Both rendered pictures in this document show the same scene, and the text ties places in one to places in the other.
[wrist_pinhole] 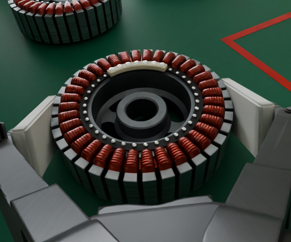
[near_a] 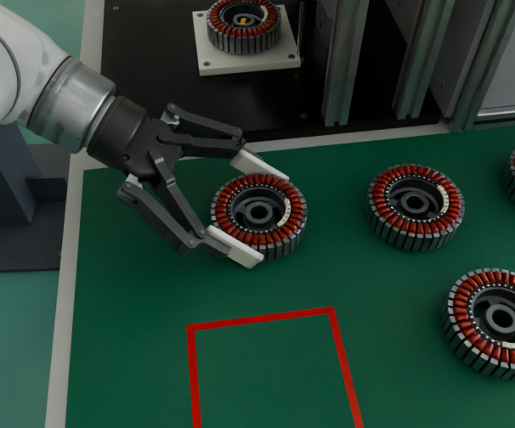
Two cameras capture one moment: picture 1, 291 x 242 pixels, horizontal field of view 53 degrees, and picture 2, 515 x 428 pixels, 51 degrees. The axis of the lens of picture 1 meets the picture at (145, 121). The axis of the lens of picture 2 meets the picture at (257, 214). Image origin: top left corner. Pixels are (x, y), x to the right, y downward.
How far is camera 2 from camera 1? 0.57 m
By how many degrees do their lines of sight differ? 62
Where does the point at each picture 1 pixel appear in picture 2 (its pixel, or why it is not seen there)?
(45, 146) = (248, 169)
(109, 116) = (270, 205)
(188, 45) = (334, 280)
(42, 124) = (255, 166)
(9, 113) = (306, 170)
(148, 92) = (268, 218)
